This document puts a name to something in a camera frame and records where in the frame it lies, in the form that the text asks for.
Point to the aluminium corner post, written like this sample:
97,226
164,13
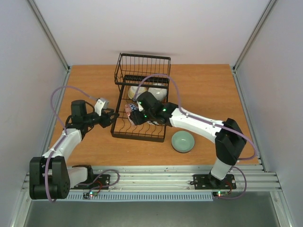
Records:
37,13
255,32

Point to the light blue slotted cable duct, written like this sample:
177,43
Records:
143,196

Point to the right small circuit board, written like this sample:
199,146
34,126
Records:
220,194

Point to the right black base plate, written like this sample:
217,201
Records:
203,182

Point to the light green celadon bowl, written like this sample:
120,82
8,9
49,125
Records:
183,141

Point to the right aluminium corner post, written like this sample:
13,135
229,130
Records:
255,32

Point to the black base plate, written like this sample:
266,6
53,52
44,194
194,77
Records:
103,180
203,182

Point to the black wire dish rack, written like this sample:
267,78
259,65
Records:
142,81

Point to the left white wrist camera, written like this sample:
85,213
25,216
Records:
100,105

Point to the red geometric patterned bowl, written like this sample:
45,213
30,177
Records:
129,108

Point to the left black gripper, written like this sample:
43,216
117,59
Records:
107,116

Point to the left small circuit board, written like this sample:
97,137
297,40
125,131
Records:
89,195

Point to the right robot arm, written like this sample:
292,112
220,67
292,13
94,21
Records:
226,135

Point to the blue yellow patterned bowl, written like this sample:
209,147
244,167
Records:
133,93

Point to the small circuit board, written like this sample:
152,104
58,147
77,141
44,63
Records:
220,194
89,195

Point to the white bowl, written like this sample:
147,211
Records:
158,93

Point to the left aluminium corner post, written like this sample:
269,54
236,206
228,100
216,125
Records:
37,13

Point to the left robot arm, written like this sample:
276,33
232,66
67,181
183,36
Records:
49,176

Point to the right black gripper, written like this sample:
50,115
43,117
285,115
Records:
136,117

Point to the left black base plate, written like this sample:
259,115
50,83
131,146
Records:
103,180

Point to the aluminium frame rail base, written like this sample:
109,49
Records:
177,178

